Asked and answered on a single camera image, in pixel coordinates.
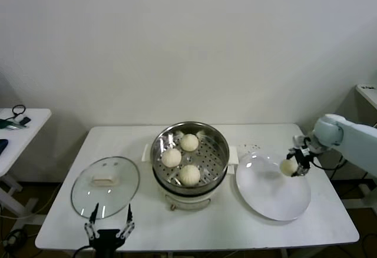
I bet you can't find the black looped cord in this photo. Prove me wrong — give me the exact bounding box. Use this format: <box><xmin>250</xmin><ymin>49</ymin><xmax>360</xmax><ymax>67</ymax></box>
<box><xmin>11</xmin><ymin>104</ymin><xmax>27</xmax><ymax>117</ymax></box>

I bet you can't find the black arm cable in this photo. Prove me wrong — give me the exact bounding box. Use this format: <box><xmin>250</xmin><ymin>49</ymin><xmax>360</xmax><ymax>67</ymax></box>
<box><xmin>72</xmin><ymin>243</ymin><xmax>95</xmax><ymax>258</ymax></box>
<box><xmin>310</xmin><ymin>154</ymin><xmax>346</xmax><ymax>171</ymax></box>

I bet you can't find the stainless steel steamer basket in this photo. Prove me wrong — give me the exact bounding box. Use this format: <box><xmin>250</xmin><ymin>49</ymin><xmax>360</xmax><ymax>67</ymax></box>
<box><xmin>150</xmin><ymin>121</ymin><xmax>230</xmax><ymax>188</ymax></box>

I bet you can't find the white side table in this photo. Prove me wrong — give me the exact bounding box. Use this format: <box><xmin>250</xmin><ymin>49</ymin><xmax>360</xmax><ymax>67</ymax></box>
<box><xmin>0</xmin><ymin>108</ymin><xmax>53</xmax><ymax>226</ymax></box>

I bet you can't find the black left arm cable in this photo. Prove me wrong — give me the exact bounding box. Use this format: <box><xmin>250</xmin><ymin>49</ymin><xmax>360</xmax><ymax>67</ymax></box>
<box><xmin>72</xmin><ymin>243</ymin><xmax>95</xmax><ymax>258</ymax></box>

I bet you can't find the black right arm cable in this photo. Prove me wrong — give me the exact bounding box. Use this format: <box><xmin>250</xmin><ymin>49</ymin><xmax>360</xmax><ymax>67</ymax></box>
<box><xmin>310</xmin><ymin>154</ymin><xmax>346</xmax><ymax>171</ymax></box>

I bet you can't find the cream electric cooking pot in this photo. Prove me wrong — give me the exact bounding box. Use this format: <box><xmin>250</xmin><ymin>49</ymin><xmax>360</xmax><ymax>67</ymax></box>
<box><xmin>142</xmin><ymin>143</ymin><xmax>240</xmax><ymax>211</ymax></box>

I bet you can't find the white steamed baozi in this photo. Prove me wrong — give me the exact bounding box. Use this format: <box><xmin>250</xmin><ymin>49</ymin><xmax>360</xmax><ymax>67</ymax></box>
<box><xmin>180</xmin><ymin>133</ymin><xmax>200</xmax><ymax>153</ymax></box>
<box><xmin>178</xmin><ymin>164</ymin><xmax>201</xmax><ymax>187</ymax></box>
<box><xmin>161</xmin><ymin>148</ymin><xmax>183</xmax><ymax>167</ymax></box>
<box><xmin>279</xmin><ymin>158</ymin><xmax>299</xmax><ymax>176</ymax></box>

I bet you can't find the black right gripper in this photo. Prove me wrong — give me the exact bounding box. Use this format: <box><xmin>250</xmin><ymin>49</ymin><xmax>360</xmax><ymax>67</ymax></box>
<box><xmin>286</xmin><ymin>146</ymin><xmax>315</xmax><ymax>178</ymax></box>

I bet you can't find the green handled tool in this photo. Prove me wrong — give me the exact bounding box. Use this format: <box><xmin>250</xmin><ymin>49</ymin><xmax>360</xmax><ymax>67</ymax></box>
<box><xmin>0</xmin><ymin>118</ymin><xmax>30</xmax><ymax>131</ymax></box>

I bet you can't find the white round plate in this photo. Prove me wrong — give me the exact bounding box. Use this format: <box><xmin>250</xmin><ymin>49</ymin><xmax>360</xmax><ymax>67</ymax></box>
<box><xmin>235</xmin><ymin>151</ymin><xmax>312</xmax><ymax>222</ymax></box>

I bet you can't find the round glass pot lid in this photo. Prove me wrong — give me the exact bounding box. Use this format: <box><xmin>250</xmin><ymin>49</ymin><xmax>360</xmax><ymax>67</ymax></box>
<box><xmin>71</xmin><ymin>156</ymin><xmax>140</xmax><ymax>220</ymax></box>

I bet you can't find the floor plug with cables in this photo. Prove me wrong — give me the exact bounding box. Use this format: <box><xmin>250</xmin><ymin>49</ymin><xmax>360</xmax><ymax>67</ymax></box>
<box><xmin>0</xmin><ymin>228</ymin><xmax>29</xmax><ymax>254</ymax></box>

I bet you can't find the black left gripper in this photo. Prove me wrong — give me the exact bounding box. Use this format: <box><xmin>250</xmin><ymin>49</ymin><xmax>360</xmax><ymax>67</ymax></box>
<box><xmin>84</xmin><ymin>202</ymin><xmax>135</xmax><ymax>258</ymax></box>

